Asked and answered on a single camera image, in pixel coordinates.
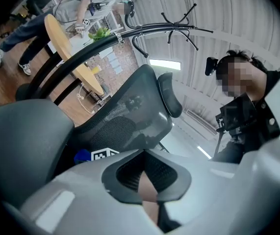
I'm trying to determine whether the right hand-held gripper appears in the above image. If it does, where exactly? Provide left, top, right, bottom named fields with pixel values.
left=90, top=147, right=120, bottom=162

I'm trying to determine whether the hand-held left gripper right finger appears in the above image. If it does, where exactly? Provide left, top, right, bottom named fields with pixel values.
left=144, top=149, right=240, bottom=235

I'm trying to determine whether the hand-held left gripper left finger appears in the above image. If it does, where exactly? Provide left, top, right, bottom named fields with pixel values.
left=19, top=149, right=164, bottom=235

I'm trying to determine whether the blue cloth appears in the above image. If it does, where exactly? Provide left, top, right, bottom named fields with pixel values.
left=74, top=148, right=93, bottom=164

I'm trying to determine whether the person's right forearm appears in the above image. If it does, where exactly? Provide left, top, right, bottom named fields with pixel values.
left=137, top=174, right=159, bottom=226

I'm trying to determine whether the ceiling strip light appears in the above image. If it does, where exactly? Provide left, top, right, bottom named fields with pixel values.
left=149, top=58, right=181, bottom=71
left=197, top=145, right=213, bottom=160

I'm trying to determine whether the ceiling air conditioner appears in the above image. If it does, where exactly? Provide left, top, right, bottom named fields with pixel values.
left=186, top=109, right=219, bottom=136

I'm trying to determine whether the black chest device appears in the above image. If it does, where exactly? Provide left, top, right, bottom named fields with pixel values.
left=215, top=93, right=258, bottom=134

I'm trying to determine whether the black chair headrest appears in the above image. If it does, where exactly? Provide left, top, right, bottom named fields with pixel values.
left=157, top=71, right=183, bottom=118

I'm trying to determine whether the person in black jacket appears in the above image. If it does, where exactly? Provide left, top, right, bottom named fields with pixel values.
left=214, top=70, right=280, bottom=164

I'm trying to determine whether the black coat rack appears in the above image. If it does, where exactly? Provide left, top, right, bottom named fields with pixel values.
left=15, top=3, right=214, bottom=102

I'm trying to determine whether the person's head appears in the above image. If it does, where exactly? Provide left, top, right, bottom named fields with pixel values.
left=215, top=49, right=269, bottom=98

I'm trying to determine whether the green plant in white pot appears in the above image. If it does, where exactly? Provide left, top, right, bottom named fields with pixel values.
left=88, top=26, right=113, bottom=43

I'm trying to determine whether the round wooden table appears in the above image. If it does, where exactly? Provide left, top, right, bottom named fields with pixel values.
left=43, top=13, right=105, bottom=107

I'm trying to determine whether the white metal shelf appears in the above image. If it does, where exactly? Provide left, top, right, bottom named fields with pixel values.
left=103, top=7, right=126, bottom=33

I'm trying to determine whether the white floor cable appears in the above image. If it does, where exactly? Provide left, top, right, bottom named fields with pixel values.
left=76, top=83, right=96, bottom=114

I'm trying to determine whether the row of white wall papers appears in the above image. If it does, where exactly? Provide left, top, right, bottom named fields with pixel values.
left=98, top=49, right=124, bottom=74

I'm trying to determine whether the black head camera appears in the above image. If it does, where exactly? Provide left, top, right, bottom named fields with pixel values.
left=204, top=56, right=220, bottom=77

